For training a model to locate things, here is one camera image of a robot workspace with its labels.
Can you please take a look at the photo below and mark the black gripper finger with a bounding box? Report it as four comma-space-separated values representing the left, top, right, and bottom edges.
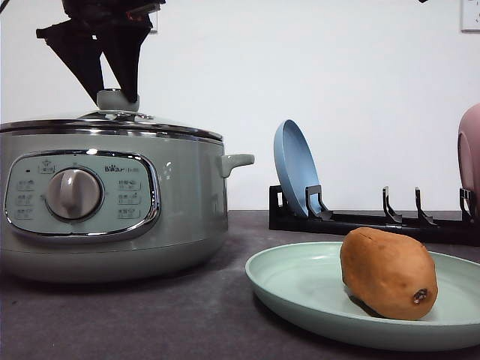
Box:
98, 22, 153, 104
36, 21, 104, 103

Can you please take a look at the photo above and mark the glass steamer lid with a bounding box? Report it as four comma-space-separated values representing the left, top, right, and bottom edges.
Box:
0, 89, 225, 142

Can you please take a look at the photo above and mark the brown potato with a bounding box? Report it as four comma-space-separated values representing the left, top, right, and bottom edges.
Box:
340, 226, 439, 320

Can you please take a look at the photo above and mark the pink plate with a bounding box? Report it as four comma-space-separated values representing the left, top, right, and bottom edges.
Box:
457, 103, 480, 194

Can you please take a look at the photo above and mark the black plate rack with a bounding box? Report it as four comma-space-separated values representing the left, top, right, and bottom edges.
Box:
269, 185, 480, 245

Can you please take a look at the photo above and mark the white wall socket left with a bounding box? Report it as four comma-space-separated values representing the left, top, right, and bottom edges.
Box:
148, 10, 158, 34

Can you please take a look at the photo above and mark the green electric steamer pot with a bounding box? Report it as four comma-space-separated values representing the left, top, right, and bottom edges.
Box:
0, 129, 256, 284

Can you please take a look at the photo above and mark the white wall socket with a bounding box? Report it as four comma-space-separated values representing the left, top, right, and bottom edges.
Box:
460, 0, 480, 34
148, 10, 158, 34

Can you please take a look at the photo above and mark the white wall socket right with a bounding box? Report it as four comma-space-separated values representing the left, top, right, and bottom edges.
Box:
460, 0, 480, 34

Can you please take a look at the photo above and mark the green plate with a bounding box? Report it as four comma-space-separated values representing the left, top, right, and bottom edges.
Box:
245, 242, 480, 352

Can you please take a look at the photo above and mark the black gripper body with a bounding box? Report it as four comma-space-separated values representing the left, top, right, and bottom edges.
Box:
54, 0, 166, 25

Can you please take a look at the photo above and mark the blue plate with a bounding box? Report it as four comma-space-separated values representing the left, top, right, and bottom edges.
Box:
273, 119, 321, 216

